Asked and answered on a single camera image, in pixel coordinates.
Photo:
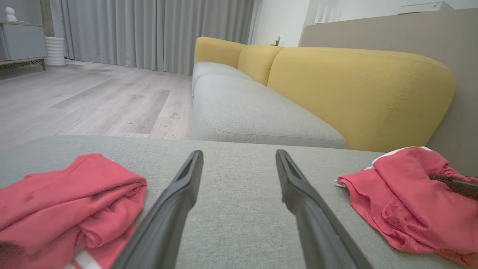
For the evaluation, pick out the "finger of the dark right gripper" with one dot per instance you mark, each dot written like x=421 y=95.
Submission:
x=461 y=187

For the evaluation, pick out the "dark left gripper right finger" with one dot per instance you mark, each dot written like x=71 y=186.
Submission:
x=313 y=224

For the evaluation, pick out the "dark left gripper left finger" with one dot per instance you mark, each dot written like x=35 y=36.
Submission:
x=164 y=220

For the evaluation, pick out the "red shorts white trim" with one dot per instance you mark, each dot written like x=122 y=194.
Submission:
x=407 y=201

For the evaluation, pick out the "red white number 23 jersey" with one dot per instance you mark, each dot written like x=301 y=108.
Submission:
x=67 y=201

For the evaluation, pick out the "grey sofa seat cushion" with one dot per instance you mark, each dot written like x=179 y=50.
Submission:
x=239 y=194
x=213 y=69
x=254 y=112

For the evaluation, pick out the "yellow sofa backrest cushion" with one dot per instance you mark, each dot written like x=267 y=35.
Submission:
x=358 y=93
x=259 y=61
x=216 y=50

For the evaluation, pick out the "flat white box device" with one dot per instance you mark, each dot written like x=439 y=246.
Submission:
x=425 y=8

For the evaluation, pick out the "grey pleated curtain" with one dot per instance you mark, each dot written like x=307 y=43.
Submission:
x=149 y=33

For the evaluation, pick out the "small white tabletop object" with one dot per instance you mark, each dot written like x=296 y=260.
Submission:
x=278 y=39

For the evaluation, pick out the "white ribbed cylinder vase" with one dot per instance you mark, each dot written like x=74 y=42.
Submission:
x=55 y=51

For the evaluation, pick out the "white slatted rack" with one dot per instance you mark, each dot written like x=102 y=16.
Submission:
x=326 y=15

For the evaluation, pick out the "grey sideboard cabinet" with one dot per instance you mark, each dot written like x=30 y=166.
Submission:
x=22 y=41

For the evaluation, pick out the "small white figurine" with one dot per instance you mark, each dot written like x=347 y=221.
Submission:
x=11 y=14

